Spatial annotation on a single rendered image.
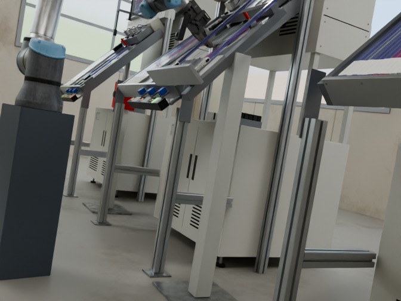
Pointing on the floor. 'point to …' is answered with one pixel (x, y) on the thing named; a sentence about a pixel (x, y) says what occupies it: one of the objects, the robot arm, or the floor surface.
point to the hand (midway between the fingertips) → (209, 46)
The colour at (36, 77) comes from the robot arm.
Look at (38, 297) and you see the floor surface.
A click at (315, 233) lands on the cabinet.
